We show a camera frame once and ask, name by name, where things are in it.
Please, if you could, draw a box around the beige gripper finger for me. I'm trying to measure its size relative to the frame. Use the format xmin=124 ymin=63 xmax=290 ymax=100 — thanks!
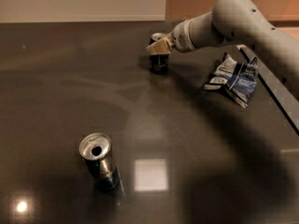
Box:
xmin=147 ymin=37 xmax=173 ymax=55

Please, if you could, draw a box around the blue pepsi can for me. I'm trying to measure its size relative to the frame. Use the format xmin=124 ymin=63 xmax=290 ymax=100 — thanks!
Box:
xmin=149 ymin=33 xmax=169 ymax=74

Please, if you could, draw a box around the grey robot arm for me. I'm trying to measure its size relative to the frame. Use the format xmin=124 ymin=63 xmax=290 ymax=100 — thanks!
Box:
xmin=147 ymin=0 xmax=299 ymax=98

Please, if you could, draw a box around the silver blue energy drink can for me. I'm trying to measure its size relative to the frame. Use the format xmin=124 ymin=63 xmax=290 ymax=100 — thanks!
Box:
xmin=78 ymin=133 xmax=120 ymax=191

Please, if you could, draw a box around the crumpled blue white chip bag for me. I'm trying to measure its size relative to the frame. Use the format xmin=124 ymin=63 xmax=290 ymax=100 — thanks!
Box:
xmin=204 ymin=52 xmax=259 ymax=108

